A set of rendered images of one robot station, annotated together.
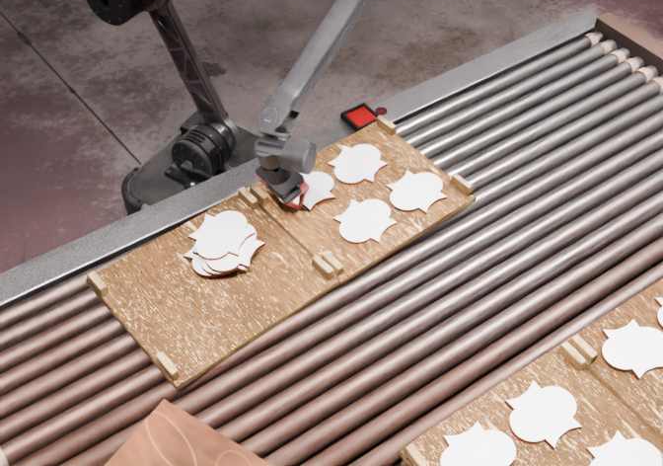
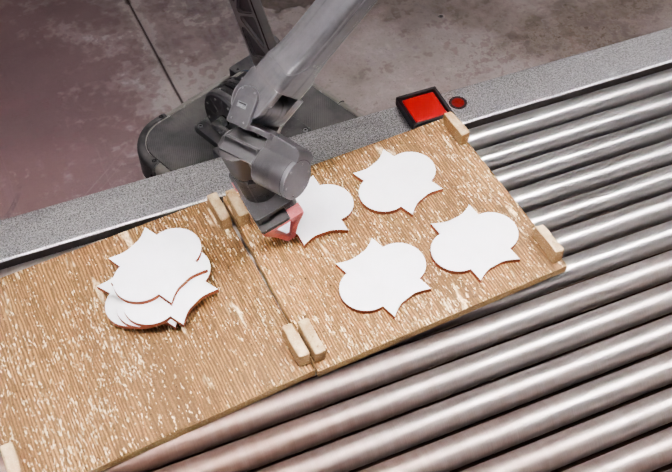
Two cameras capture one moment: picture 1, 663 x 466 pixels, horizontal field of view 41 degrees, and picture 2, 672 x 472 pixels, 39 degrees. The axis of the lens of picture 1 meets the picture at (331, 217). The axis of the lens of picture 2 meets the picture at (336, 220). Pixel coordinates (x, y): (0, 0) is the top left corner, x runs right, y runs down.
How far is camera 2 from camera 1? 0.67 m
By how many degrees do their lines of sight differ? 10
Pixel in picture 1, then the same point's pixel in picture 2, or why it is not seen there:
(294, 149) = (274, 158)
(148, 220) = (75, 218)
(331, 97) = (443, 54)
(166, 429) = not seen: outside the picture
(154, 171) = (184, 122)
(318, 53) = (333, 11)
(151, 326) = (17, 391)
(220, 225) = (160, 249)
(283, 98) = (270, 74)
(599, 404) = not seen: outside the picture
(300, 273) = (260, 347)
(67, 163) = (97, 92)
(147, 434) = not seen: outside the picture
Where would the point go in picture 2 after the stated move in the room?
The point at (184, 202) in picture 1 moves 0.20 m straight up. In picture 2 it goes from (132, 199) to (110, 108)
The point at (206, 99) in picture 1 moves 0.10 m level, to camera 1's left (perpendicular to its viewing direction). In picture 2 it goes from (259, 39) to (222, 33)
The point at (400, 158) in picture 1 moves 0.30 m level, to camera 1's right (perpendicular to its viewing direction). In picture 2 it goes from (464, 183) to (657, 216)
